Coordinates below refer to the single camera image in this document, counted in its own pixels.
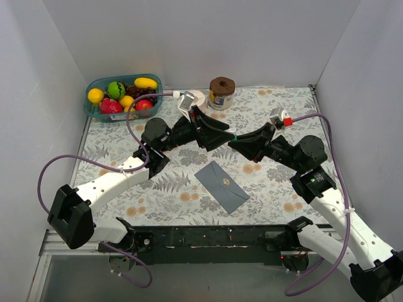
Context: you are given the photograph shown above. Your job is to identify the grey envelope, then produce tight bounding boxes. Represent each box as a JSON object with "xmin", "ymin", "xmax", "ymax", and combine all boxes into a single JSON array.
[{"xmin": 195, "ymin": 161, "xmax": 250, "ymax": 214}]

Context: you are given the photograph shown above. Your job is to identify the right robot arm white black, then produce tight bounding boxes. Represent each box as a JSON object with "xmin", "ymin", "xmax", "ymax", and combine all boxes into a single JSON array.
[{"xmin": 228, "ymin": 123, "xmax": 402, "ymax": 301}]

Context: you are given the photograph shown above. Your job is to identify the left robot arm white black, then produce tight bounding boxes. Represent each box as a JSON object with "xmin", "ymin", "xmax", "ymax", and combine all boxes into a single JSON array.
[{"xmin": 47, "ymin": 106, "xmax": 236, "ymax": 252}]

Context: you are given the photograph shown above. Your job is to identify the white toilet paper roll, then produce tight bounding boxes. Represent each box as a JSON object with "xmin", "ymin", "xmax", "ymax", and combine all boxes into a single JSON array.
[{"xmin": 190, "ymin": 90, "xmax": 207, "ymax": 113}]

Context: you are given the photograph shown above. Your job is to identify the red apple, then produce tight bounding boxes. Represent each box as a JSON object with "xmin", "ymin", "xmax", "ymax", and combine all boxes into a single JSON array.
[{"xmin": 135, "ymin": 99, "xmax": 153, "ymax": 111}]

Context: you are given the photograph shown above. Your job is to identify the brown toilet paper roll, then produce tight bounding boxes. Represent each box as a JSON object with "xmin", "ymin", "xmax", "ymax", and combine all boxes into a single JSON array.
[{"xmin": 208, "ymin": 77, "xmax": 236, "ymax": 110}]

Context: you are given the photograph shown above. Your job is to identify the yellow lemon centre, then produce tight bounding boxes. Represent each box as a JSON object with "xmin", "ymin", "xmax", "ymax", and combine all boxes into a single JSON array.
[{"xmin": 118, "ymin": 95, "xmax": 134, "ymax": 108}]

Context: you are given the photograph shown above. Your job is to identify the yellow lemon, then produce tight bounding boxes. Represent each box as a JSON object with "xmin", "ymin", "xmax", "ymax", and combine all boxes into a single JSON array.
[
  {"xmin": 87, "ymin": 88, "xmax": 105, "ymax": 107},
  {"xmin": 118, "ymin": 95, "xmax": 134, "ymax": 108}
]

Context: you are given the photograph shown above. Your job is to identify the dark purple grapes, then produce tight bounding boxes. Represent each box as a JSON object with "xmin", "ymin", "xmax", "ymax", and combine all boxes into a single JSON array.
[{"xmin": 121, "ymin": 82, "xmax": 156, "ymax": 99}]

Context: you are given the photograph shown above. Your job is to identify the yellow mango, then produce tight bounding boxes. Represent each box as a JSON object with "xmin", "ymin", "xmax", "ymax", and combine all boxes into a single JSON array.
[{"xmin": 133, "ymin": 77, "xmax": 158, "ymax": 90}]

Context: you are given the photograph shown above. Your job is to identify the pink dragon fruit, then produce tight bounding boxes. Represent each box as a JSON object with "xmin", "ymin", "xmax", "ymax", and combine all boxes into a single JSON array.
[{"xmin": 99, "ymin": 98, "xmax": 123, "ymax": 115}]

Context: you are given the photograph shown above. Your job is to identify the green watermelon ball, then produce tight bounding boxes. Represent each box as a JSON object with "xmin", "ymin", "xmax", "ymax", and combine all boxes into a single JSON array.
[{"xmin": 106, "ymin": 81, "xmax": 125, "ymax": 100}]

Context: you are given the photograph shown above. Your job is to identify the teal plastic fruit basket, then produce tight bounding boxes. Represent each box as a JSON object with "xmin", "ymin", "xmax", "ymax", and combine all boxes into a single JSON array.
[{"xmin": 83, "ymin": 74, "xmax": 164, "ymax": 123}]

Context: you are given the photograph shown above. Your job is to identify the yellow lemon left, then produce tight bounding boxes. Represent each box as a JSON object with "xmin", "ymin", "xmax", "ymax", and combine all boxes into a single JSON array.
[{"xmin": 87, "ymin": 88, "xmax": 105, "ymax": 107}]

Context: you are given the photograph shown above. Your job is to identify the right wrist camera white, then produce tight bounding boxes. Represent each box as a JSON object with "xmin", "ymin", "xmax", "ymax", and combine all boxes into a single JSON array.
[{"xmin": 270, "ymin": 107, "xmax": 293, "ymax": 138}]

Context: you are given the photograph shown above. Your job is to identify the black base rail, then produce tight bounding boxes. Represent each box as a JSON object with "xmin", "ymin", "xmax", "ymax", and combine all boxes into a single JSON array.
[{"xmin": 98, "ymin": 225, "xmax": 315, "ymax": 271}]

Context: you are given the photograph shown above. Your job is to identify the aluminium frame rail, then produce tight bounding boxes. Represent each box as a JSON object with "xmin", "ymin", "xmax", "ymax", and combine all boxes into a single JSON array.
[{"xmin": 26, "ymin": 228, "xmax": 394, "ymax": 302}]

